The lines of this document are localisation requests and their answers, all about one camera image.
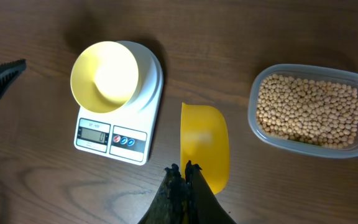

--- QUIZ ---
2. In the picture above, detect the yellow plastic bowl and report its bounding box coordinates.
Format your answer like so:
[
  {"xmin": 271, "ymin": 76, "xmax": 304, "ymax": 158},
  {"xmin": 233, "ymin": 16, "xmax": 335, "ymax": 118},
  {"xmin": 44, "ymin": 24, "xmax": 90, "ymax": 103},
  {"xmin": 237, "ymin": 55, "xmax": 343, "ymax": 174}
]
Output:
[{"xmin": 70, "ymin": 41, "xmax": 140, "ymax": 113}]

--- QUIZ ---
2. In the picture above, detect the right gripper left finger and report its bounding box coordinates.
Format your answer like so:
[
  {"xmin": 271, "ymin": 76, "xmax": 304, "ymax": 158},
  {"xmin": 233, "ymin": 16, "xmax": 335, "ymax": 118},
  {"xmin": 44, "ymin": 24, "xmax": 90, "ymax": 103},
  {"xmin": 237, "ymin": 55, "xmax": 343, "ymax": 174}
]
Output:
[{"xmin": 139, "ymin": 164, "xmax": 187, "ymax": 224}]

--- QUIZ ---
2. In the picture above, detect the white digital kitchen scale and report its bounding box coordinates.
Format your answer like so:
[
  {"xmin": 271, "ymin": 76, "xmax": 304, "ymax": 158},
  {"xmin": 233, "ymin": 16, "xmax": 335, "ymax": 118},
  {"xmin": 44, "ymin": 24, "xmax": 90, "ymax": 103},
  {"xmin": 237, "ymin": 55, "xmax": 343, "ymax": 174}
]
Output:
[{"xmin": 73, "ymin": 40, "xmax": 163, "ymax": 166}]

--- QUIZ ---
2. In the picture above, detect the clear container of soybeans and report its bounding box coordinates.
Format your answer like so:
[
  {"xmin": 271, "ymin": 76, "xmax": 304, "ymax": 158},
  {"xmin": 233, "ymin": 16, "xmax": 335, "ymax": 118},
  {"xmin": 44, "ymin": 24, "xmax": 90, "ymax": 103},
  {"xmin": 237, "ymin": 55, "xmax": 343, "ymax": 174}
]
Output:
[{"xmin": 248, "ymin": 64, "xmax": 358, "ymax": 159}]

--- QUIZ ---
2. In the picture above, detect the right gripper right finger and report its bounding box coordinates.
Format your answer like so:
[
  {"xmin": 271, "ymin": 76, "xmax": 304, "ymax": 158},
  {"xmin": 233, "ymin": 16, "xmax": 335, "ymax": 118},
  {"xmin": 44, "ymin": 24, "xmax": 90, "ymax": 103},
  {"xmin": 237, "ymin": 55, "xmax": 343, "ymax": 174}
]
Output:
[{"xmin": 185, "ymin": 160, "xmax": 235, "ymax": 224}]

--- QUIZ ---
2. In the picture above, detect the yellow plastic scoop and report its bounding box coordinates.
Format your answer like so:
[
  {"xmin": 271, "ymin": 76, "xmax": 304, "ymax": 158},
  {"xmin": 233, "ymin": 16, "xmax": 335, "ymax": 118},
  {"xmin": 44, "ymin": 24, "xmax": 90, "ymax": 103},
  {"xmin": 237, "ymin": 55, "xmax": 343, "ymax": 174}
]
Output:
[{"xmin": 180, "ymin": 103, "xmax": 230, "ymax": 194}]

